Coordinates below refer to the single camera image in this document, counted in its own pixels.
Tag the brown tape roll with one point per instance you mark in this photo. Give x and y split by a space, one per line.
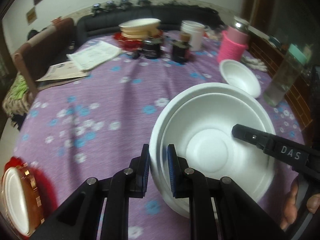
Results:
185 37

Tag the white knitted gloves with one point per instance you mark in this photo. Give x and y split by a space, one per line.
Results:
254 64

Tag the red tray under stack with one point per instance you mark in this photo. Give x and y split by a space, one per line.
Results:
132 44

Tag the green patterned blanket pile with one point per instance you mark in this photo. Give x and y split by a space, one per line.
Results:
18 99

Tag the red plate with gold print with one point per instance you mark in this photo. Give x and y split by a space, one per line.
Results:
46 189

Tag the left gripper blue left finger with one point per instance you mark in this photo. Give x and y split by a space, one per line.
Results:
140 166

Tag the beige plastic bowl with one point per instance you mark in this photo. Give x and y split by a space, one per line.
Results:
33 200

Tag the small white foam bowl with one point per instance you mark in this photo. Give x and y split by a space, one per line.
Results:
199 122
238 75

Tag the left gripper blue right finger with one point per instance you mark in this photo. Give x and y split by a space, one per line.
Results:
178 177

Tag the pink knitted sleeve bottle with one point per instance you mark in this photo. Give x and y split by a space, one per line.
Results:
234 40

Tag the brown armchair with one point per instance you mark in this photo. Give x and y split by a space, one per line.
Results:
46 48

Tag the small yellow wall plaque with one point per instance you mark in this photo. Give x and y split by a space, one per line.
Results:
31 16

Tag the operator hand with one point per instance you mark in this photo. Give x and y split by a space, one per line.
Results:
291 205

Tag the large white foam bowl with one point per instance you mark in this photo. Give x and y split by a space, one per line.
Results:
14 201

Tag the open white booklet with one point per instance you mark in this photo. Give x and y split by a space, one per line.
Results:
89 58

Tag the clear water bottle teal cap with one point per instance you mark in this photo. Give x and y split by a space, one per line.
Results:
289 70

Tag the stack of beige bowls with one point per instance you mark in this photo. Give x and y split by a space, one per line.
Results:
140 28

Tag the black battery charger left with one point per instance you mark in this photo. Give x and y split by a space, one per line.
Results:
151 48

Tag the white plastic jar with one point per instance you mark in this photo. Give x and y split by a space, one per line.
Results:
196 30

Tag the beige magazine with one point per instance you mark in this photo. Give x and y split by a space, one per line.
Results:
60 74

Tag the purple floral tablecloth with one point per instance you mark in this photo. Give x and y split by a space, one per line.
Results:
95 126

